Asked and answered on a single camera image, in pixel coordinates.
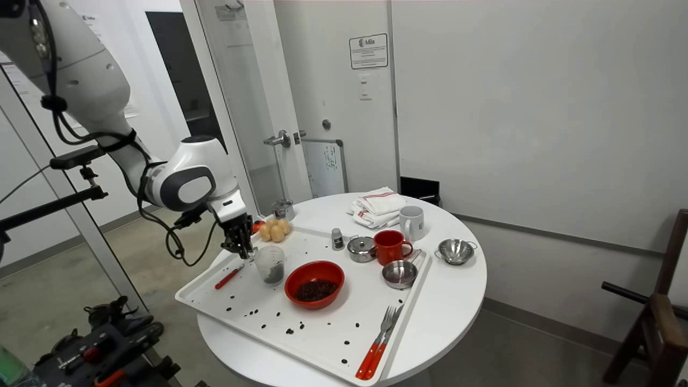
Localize small steel lidded dish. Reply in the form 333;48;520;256
346;235;379;265

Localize white rectangular tray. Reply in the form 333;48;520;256
173;218;436;387

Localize red-handled spoon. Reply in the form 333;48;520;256
213;261;249;292

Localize white mug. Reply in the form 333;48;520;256
399;204;427;243

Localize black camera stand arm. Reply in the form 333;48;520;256
0;182;111;235

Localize grey metal frame post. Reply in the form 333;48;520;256
0;70;148;313

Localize white wall sign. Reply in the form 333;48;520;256
348;33;389;70

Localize red-handled tool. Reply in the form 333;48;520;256
94;368;127;387
65;342;104;364

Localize black tripod camera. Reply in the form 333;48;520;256
49;143;104;171

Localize red bowl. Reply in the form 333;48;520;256
281;261;348;312

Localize dark coffee beans heap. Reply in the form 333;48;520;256
260;263;287;286
298;278;338;303

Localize small steel bowl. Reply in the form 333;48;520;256
434;237;478;267
380;257;419;292

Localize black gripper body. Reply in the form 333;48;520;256
217;210;257;250

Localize white framed glass door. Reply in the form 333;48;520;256
179;0;319;221

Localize dark wooden chair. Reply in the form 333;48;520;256
600;206;688;387

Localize red mug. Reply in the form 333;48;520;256
372;228;415;268

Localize black box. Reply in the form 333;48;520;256
399;174;441;208

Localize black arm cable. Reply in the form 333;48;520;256
40;0;219;268

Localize clear plastic measuring cup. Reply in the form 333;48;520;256
255;243;289;286

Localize green box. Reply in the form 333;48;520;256
0;347;30;387

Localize white towel red stripes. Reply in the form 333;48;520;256
348;184;404;233

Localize steel door lever handle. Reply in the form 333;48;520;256
260;128;304;151

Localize red-handled fork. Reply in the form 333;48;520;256
356;303;404;382

